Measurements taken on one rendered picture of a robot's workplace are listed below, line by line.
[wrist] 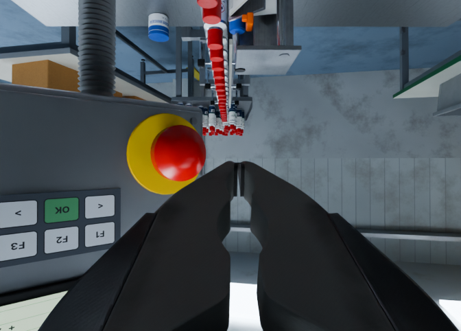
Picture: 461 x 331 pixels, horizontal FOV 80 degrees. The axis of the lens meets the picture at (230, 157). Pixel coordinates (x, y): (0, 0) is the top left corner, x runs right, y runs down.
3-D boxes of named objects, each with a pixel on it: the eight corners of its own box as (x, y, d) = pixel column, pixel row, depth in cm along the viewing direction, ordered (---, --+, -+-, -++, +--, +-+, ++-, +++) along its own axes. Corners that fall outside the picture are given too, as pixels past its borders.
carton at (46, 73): (113, 78, 186) (113, 134, 186) (54, 84, 200) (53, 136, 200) (59, 55, 146) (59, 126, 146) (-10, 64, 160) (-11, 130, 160)
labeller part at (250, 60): (285, 71, 60) (285, 75, 60) (234, 71, 60) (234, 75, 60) (302, 44, 47) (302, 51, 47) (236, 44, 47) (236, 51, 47)
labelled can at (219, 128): (243, 115, 282) (243, 136, 282) (186, 115, 282) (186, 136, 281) (245, 107, 236) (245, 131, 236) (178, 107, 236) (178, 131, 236)
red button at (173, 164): (191, 178, 22) (210, 180, 19) (142, 180, 19) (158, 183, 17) (191, 130, 22) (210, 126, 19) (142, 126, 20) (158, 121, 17)
